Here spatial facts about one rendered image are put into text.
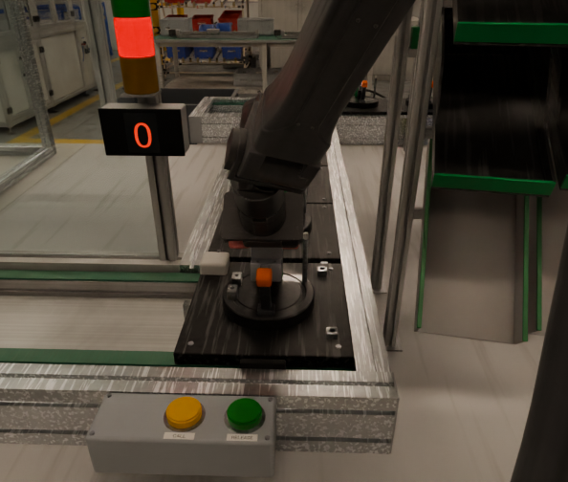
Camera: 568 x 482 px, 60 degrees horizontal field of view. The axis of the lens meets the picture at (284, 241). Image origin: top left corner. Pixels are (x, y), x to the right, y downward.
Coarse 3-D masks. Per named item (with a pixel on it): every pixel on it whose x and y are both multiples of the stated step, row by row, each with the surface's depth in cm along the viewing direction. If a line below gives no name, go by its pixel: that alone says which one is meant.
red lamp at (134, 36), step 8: (120, 24) 66; (128, 24) 66; (136, 24) 66; (144, 24) 67; (120, 32) 66; (128, 32) 66; (136, 32) 66; (144, 32) 67; (120, 40) 67; (128, 40) 67; (136, 40) 67; (144, 40) 67; (152, 40) 69; (120, 48) 68; (128, 48) 67; (136, 48) 67; (144, 48) 68; (152, 48) 69; (128, 56) 68; (136, 56) 68; (144, 56) 68
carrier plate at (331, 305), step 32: (320, 288) 78; (192, 320) 71; (224, 320) 71; (320, 320) 71; (192, 352) 65; (224, 352) 65; (256, 352) 65; (288, 352) 65; (320, 352) 65; (352, 352) 65
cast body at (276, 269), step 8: (256, 248) 69; (264, 248) 69; (272, 248) 68; (280, 248) 69; (256, 256) 69; (264, 256) 69; (272, 256) 69; (280, 256) 69; (256, 264) 68; (264, 264) 68; (272, 264) 68; (280, 264) 68; (272, 272) 69; (280, 272) 69; (272, 280) 69; (280, 280) 69
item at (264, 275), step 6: (258, 270) 64; (264, 270) 64; (270, 270) 64; (258, 276) 63; (264, 276) 63; (270, 276) 63; (258, 282) 63; (264, 282) 63; (270, 282) 63; (264, 288) 65; (270, 288) 66; (264, 294) 66; (270, 294) 66; (264, 300) 67; (270, 300) 67; (264, 306) 68; (270, 306) 68
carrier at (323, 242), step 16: (304, 192) 97; (304, 208) 98; (320, 208) 105; (304, 224) 94; (320, 224) 99; (336, 224) 99; (320, 240) 93; (336, 240) 93; (240, 256) 87; (288, 256) 87; (320, 256) 87; (336, 256) 87
